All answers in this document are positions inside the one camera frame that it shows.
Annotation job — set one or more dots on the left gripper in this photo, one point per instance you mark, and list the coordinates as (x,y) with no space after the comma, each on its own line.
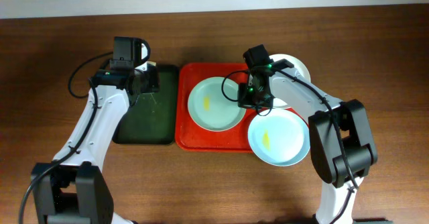
(147,81)

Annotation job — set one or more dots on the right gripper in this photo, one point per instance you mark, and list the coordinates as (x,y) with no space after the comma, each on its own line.
(242,88)

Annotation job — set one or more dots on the pale green plate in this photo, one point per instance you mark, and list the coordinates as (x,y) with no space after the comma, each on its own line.
(210,109)

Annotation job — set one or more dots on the light blue plate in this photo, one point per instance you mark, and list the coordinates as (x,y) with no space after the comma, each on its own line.
(279,137)

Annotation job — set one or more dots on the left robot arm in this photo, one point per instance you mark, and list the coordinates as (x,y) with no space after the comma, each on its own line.
(71,188)

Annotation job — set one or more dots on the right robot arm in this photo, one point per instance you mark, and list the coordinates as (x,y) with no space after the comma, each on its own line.
(341,143)

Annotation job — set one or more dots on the dark green rectangular tray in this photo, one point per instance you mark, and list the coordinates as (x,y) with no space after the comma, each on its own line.
(151,121)

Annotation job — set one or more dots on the red plastic tray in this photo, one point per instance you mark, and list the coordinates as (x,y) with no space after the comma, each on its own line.
(188,135)

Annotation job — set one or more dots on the white plate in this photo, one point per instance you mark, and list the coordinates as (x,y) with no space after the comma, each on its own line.
(295,66)

